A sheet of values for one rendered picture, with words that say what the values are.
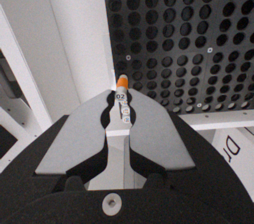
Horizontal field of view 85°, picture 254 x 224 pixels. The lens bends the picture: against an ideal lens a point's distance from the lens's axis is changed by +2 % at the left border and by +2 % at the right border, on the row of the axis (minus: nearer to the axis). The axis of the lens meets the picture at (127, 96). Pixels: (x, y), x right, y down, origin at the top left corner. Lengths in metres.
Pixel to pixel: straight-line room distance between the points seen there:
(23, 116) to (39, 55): 0.30
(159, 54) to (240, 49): 0.09
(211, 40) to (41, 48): 0.19
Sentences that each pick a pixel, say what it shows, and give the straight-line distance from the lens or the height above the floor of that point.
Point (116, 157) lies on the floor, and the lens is 1.73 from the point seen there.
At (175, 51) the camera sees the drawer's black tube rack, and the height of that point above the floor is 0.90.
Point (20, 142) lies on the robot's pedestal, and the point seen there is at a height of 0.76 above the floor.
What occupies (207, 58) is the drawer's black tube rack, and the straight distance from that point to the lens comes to 0.19.
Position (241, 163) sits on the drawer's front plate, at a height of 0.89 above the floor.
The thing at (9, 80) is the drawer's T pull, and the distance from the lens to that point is 0.21.
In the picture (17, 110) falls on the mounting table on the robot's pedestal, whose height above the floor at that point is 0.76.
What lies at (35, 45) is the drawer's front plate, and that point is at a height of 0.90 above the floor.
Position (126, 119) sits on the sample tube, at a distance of 0.19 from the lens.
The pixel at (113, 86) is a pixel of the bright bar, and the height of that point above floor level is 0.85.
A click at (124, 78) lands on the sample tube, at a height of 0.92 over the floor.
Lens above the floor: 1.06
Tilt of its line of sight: 61 degrees down
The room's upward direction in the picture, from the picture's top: 179 degrees clockwise
